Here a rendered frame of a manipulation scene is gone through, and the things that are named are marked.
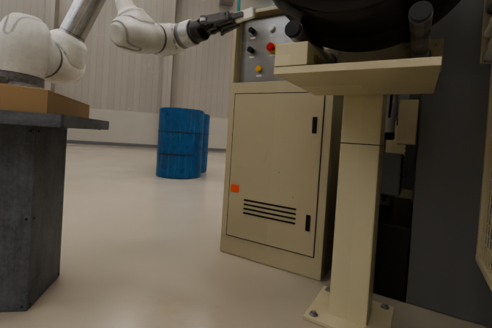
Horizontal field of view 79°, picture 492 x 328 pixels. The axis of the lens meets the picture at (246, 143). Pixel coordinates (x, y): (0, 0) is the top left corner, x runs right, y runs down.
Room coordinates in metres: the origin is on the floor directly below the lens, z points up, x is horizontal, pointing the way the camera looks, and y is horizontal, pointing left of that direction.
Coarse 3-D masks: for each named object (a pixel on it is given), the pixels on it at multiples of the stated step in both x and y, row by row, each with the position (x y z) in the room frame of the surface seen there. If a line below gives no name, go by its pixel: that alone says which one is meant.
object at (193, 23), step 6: (198, 18) 1.02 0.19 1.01; (192, 24) 1.02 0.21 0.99; (198, 24) 1.00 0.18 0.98; (210, 24) 0.99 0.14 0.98; (192, 30) 1.02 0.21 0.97; (198, 30) 1.02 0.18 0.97; (204, 30) 1.02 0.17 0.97; (192, 36) 1.03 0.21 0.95; (198, 36) 1.02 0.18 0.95; (204, 36) 1.04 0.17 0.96
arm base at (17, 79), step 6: (0, 72) 0.99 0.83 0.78; (6, 72) 0.99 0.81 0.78; (12, 72) 1.00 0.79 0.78; (0, 78) 0.97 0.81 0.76; (6, 78) 0.99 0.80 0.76; (12, 78) 1.00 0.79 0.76; (18, 78) 1.01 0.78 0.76; (24, 78) 1.02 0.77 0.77; (30, 78) 1.03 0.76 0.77; (36, 78) 1.05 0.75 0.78; (12, 84) 0.99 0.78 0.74; (18, 84) 0.99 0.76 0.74; (24, 84) 1.01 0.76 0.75; (30, 84) 1.03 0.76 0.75; (36, 84) 1.05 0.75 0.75; (42, 84) 1.09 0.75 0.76
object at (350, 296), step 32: (352, 96) 1.04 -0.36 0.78; (384, 96) 1.01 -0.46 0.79; (352, 128) 1.03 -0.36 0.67; (384, 128) 1.08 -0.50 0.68; (352, 160) 1.03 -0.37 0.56; (352, 192) 1.03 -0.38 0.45; (352, 224) 1.02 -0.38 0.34; (352, 256) 1.02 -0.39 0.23; (352, 288) 1.01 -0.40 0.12; (352, 320) 1.01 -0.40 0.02
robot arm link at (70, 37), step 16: (80, 0) 1.23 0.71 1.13; (96, 0) 1.25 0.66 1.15; (80, 16) 1.24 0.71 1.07; (96, 16) 1.29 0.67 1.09; (64, 32) 1.22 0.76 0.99; (80, 32) 1.25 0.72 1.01; (64, 48) 1.20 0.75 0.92; (80, 48) 1.25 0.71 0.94; (64, 64) 1.20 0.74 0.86; (80, 64) 1.29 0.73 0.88; (48, 80) 1.21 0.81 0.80; (64, 80) 1.26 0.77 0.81
